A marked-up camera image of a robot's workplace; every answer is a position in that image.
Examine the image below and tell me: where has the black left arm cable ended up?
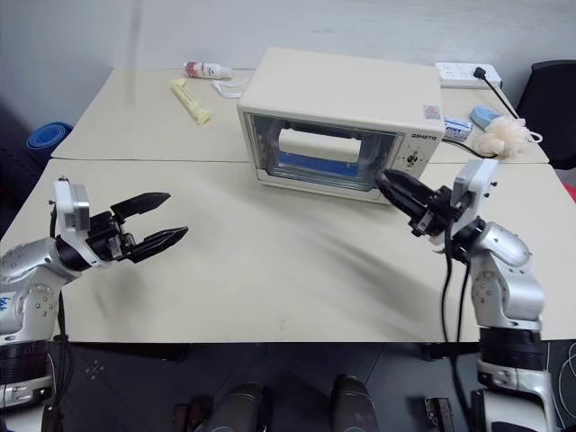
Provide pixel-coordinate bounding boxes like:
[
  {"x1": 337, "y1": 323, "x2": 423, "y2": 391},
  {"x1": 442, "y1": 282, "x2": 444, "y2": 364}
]
[{"x1": 42, "y1": 204, "x2": 77, "y2": 432}]

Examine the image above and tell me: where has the cream toaster oven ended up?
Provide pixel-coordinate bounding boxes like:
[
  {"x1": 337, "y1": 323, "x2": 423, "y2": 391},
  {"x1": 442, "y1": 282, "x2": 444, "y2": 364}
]
[{"x1": 236, "y1": 47, "x2": 445, "y2": 206}]

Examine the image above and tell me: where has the white pouf rope loop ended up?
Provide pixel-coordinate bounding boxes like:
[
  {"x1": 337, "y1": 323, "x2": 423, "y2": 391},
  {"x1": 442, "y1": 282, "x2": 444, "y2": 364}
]
[{"x1": 516, "y1": 115, "x2": 545, "y2": 144}]

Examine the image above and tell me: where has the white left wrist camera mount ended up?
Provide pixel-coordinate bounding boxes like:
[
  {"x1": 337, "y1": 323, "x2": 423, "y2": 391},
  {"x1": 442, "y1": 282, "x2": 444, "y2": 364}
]
[{"x1": 49, "y1": 178, "x2": 110, "y2": 269}]

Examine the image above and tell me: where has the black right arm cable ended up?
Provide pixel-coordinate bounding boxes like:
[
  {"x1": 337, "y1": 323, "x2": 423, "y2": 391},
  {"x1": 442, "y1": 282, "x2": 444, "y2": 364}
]
[{"x1": 438, "y1": 220, "x2": 474, "y2": 432}]

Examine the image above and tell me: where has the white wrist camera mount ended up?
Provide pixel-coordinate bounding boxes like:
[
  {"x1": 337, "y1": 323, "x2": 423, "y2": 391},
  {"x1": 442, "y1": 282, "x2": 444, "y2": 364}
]
[
  {"x1": 451, "y1": 158, "x2": 500, "y2": 236},
  {"x1": 49, "y1": 178, "x2": 110, "y2": 269}
]

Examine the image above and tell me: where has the white power strip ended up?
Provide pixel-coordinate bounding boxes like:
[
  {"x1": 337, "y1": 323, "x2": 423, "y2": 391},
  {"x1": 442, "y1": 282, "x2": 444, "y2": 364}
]
[{"x1": 435, "y1": 61, "x2": 503, "y2": 90}]

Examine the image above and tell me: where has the white blue printed box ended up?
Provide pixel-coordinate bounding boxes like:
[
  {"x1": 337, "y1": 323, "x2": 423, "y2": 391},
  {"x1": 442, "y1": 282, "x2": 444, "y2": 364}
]
[{"x1": 442, "y1": 115, "x2": 474, "y2": 143}]

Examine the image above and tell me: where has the cream oven door handle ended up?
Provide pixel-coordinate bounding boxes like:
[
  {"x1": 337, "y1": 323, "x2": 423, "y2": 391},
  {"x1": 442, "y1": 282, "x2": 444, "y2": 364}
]
[{"x1": 278, "y1": 126, "x2": 362, "y2": 166}]

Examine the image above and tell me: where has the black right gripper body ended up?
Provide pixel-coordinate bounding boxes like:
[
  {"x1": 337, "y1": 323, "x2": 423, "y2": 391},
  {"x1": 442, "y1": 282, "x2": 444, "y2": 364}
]
[{"x1": 407, "y1": 185, "x2": 464, "y2": 239}]

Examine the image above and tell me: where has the brown dark floor block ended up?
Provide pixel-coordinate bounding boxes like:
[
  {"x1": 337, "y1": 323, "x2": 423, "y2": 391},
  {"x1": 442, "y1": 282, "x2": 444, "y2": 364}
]
[
  {"x1": 172, "y1": 394, "x2": 213, "y2": 432},
  {"x1": 424, "y1": 396, "x2": 456, "y2": 432}
]

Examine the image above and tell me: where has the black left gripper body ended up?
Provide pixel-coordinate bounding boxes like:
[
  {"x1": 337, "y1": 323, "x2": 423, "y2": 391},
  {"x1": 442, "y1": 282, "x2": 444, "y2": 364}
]
[{"x1": 86, "y1": 208, "x2": 137, "y2": 265}]

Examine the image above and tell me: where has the light blue oval case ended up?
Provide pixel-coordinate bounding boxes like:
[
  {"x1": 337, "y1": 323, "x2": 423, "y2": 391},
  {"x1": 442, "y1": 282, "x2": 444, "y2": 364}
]
[{"x1": 468, "y1": 104, "x2": 502, "y2": 132}]

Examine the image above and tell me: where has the dark rounded robot leg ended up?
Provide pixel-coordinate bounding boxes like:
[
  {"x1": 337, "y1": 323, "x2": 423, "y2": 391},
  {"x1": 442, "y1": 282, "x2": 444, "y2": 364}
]
[
  {"x1": 329, "y1": 373, "x2": 380, "y2": 432},
  {"x1": 214, "y1": 382, "x2": 267, "y2": 432}
]

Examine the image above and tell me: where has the black chair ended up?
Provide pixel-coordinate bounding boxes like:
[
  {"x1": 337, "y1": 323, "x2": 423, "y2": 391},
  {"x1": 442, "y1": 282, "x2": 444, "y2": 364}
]
[{"x1": 514, "y1": 59, "x2": 576, "y2": 171}]

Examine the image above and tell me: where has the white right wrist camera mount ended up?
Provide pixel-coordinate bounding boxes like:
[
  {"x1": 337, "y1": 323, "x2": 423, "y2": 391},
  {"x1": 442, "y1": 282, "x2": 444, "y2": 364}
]
[{"x1": 451, "y1": 158, "x2": 500, "y2": 236}]

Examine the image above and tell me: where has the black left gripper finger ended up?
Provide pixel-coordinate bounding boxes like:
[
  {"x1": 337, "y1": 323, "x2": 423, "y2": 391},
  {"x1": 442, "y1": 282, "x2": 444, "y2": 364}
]
[
  {"x1": 129, "y1": 226, "x2": 190, "y2": 264},
  {"x1": 110, "y1": 192, "x2": 172, "y2": 222}
]

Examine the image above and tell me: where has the white thin cord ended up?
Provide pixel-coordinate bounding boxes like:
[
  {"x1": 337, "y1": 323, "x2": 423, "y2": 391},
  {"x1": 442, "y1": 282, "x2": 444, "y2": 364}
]
[{"x1": 211, "y1": 76, "x2": 251, "y2": 100}]

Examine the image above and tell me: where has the beige mesh bath pouf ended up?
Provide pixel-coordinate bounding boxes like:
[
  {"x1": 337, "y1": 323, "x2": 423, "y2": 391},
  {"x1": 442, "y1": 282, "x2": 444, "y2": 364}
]
[{"x1": 476, "y1": 113, "x2": 531, "y2": 159}]

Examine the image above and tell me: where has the white red plastic bottle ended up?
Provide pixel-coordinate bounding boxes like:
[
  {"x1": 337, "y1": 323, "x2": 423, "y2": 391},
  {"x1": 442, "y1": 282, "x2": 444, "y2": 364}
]
[{"x1": 182, "y1": 59, "x2": 235, "y2": 81}]

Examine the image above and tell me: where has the black oven power cable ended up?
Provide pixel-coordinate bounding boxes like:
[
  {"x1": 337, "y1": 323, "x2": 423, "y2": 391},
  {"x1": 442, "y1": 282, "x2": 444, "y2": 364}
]
[{"x1": 442, "y1": 72, "x2": 527, "y2": 159}]

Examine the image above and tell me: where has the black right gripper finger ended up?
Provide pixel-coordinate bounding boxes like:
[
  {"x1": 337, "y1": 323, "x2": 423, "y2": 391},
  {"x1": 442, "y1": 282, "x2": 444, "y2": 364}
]
[
  {"x1": 380, "y1": 177, "x2": 423, "y2": 222},
  {"x1": 383, "y1": 169, "x2": 436, "y2": 202}
]

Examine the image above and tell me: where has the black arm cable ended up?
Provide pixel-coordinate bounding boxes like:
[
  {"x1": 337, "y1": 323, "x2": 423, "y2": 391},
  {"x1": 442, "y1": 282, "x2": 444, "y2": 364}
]
[
  {"x1": 438, "y1": 220, "x2": 474, "y2": 432},
  {"x1": 42, "y1": 204, "x2": 77, "y2": 432}
]

